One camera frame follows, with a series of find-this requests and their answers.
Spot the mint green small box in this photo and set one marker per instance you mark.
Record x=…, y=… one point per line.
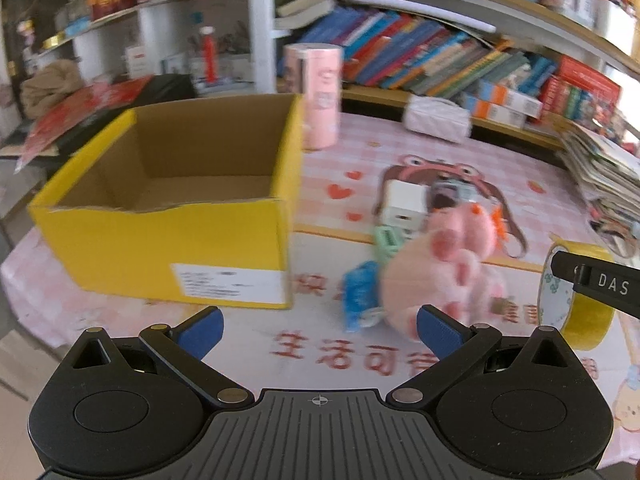
x=388, y=242

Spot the red boxed book set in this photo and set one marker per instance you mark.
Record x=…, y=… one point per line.
x=579, y=93

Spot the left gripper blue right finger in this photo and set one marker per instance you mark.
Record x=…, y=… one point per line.
x=461, y=352

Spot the white orange boxes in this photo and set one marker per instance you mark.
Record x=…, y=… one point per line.
x=501, y=104

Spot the stack of magazines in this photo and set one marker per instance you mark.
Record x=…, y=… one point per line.
x=607, y=178

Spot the white bookshelf frame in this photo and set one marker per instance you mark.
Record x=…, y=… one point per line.
x=163, y=28

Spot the grey small gadget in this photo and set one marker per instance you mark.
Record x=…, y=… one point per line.
x=449, y=193

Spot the row of leaning books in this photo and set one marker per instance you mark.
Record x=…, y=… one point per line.
x=392, y=50

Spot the yellow cardboard box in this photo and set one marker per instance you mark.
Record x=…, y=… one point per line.
x=186, y=201

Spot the brown folded cloth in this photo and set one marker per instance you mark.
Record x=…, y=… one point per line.
x=49, y=86

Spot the black keyboard piano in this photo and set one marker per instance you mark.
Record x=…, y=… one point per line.
x=161, y=89

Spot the white quilted pouch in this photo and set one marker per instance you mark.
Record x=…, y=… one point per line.
x=436, y=117

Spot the white power adapter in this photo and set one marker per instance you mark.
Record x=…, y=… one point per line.
x=404, y=205

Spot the pink plush pig toy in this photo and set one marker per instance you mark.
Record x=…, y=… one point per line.
x=444, y=267

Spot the blue snack packet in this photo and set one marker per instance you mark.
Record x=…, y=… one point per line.
x=360, y=302

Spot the red bottle in holder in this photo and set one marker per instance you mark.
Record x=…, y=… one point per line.
x=209, y=54

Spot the pink cylindrical tissue box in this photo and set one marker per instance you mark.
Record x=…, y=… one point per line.
x=315, y=72

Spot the pink checkered tablecloth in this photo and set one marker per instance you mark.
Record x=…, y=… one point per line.
x=308, y=346

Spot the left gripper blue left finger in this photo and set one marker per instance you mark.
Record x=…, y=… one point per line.
x=182, y=348

